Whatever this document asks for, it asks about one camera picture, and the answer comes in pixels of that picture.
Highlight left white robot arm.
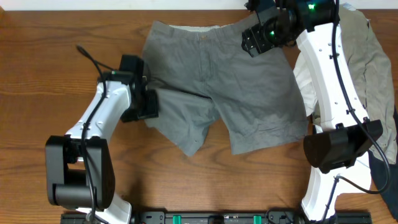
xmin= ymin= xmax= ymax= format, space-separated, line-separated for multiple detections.
xmin=45 ymin=71 xmax=158 ymax=223

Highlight grey shorts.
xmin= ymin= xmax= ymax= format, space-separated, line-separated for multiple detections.
xmin=142 ymin=15 xmax=308 ymax=156

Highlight dark navy garment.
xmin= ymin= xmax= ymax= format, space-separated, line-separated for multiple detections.
xmin=362 ymin=104 xmax=398 ymax=220

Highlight white garment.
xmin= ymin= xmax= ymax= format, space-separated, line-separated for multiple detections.
xmin=292 ymin=51 xmax=373 ymax=197

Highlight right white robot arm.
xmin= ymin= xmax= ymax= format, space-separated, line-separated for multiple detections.
xmin=242 ymin=0 xmax=383 ymax=223

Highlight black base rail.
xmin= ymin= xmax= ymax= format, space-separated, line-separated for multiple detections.
xmin=60 ymin=210 xmax=373 ymax=224

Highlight olive khaki garment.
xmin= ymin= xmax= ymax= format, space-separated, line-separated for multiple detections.
xmin=339 ymin=6 xmax=397 ymax=164

